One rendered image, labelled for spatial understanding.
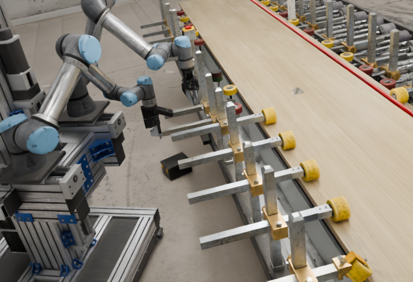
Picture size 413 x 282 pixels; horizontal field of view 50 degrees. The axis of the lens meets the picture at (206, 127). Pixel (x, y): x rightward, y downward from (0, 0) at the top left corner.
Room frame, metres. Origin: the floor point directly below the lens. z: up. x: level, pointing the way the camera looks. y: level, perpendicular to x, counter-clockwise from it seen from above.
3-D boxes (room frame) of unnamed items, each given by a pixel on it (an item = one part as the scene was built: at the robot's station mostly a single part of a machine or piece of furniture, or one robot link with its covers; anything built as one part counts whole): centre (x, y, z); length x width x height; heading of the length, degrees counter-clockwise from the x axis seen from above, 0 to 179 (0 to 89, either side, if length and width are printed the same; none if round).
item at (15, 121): (1.67, 0.78, 1.21); 0.13 x 0.12 x 0.14; 51
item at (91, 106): (2.15, 0.63, 1.09); 0.15 x 0.15 x 0.10
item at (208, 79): (2.18, -0.05, 0.87); 0.04 x 0.04 x 0.48; 7
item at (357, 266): (0.92, -0.37, 0.93); 0.09 x 0.08 x 0.09; 97
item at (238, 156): (1.66, -0.12, 0.95); 0.14 x 0.06 x 0.05; 7
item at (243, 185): (1.39, -0.13, 0.95); 0.50 x 0.04 x 0.04; 97
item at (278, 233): (1.16, -0.18, 0.95); 0.14 x 0.06 x 0.05; 7
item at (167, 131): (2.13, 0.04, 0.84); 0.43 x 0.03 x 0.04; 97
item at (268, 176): (1.19, -0.17, 0.92); 0.04 x 0.04 x 0.48; 7
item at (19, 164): (1.68, 0.78, 1.09); 0.15 x 0.15 x 0.10
